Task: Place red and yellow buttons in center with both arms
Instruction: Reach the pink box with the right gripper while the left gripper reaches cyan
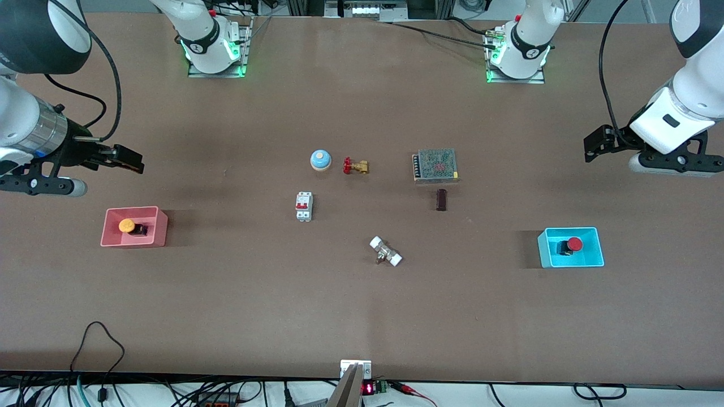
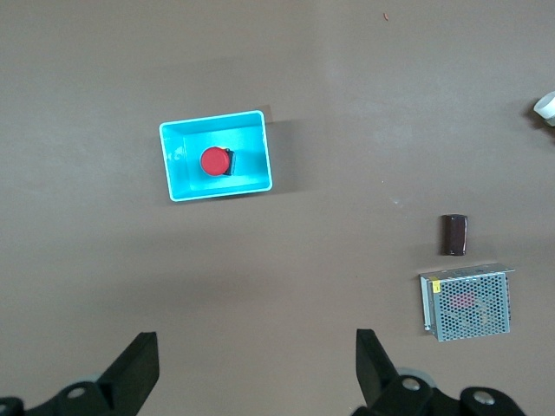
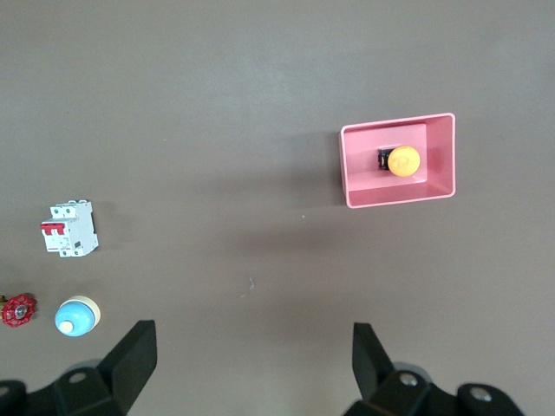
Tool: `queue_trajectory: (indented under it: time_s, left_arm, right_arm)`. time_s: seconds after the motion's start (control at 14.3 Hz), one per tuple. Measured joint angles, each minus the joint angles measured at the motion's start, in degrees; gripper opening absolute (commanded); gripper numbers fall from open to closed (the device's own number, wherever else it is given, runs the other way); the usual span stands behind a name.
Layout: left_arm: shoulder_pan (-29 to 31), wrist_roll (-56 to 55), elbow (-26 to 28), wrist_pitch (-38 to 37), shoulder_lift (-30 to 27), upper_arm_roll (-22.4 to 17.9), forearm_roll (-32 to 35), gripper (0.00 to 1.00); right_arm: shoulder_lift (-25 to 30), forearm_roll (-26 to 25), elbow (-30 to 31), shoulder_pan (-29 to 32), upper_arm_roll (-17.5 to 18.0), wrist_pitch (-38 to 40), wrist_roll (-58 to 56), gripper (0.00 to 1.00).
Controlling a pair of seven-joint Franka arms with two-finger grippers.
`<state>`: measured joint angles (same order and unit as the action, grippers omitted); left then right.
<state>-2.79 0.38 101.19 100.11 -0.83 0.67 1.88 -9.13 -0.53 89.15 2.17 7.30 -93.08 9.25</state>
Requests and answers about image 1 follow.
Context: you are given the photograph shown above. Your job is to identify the pink plastic bin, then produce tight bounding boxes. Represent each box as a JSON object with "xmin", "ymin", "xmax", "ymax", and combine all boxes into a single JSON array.
[{"xmin": 101, "ymin": 206, "xmax": 169, "ymax": 248}]

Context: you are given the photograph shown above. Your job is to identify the cyan plastic bin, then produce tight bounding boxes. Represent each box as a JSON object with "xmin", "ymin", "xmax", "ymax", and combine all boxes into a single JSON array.
[{"xmin": 537, "ymin": 227, "xmax": 605, "ymax": 269}]

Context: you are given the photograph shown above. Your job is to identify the metal mesh power supply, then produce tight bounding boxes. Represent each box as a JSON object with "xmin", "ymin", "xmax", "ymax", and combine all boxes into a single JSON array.
[{"xmin": 412, "ymin": 148, "xmax": 459, "ymax": 184}]

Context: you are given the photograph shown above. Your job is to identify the metal fitting white caps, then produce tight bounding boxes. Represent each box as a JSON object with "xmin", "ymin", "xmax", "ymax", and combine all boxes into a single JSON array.
[{"xmin": 369, "ymin": 236, "xmax": 403, "ymax": 267}]

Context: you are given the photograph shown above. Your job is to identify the black power strip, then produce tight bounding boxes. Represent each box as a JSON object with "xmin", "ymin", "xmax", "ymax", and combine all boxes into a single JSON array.
[{"xmin": 192, "ymin": 392, "xmax": 241, "ymax": 407}]

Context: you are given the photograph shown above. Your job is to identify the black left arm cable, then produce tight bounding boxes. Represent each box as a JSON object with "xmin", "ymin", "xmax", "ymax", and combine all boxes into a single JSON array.
[{"xmin": 598, "ymin": 0, "xmax": 631, "ymax": 145}]

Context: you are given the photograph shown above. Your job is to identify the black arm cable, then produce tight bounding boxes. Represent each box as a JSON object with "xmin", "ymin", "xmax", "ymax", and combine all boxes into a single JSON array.
[
  {"xmin": 44, "ymin": 17, "xmax": 123, "ymax": 142},
  {"xmin": 598, "ymin": 0, "xmax": 631, "ymax": 145}
]

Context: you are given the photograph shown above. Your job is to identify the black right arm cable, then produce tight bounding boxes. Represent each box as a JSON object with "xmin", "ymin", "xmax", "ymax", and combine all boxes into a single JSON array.
[{"xmin": 44, "ymin": 17, "xmax": 123, "ymax": 142}]

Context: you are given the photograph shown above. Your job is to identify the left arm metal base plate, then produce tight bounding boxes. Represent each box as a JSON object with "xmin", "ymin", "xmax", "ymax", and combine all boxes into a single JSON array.
[{"xmin": 485, "ymin": 28, "xmax": 545, "ymax": 84}]

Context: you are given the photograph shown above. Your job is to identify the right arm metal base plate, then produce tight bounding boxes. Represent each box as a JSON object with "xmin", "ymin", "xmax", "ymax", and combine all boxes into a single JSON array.
[{"xmin": 188, "ymin": 16, "xmax": 252, "ymax": 78}]

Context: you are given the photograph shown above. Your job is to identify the black table cable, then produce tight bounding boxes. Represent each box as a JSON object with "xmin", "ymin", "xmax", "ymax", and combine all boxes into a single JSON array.
[{"xmin": 378, "ymin": 19, "xmax": 501, "ymax": 49}]

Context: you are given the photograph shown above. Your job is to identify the black looped cable with ferrite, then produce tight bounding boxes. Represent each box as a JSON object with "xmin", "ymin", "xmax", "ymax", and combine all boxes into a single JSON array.
[{"xmin": 70, "ymin": 321, "xmax": 126, "ymax": 403}]

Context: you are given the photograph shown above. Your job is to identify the black coiled cable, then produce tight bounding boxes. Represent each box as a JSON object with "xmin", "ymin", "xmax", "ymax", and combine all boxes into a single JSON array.
[{"xmin": 573, "ymin": 383, "xmax": 627, "ymax": 401}]

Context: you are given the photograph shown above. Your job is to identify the aluminium frame rail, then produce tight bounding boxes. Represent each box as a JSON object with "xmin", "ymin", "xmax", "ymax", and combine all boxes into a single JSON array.
[{"xmin": 324, "ymin": 0, "xmax": 409, "ymax": 20}]

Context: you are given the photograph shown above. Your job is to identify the red clip wires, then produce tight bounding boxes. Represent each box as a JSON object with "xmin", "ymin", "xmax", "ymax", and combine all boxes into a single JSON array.
[{"xmin": 390, "ymin": 382, "xmax": 439, "ymax": 407}]

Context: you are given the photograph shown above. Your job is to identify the grey metal camera mount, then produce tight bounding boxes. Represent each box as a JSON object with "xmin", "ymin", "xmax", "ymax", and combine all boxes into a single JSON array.
[{"xmin": 327, "ymin": 360, "xmax": 373, "ymax": 407}]

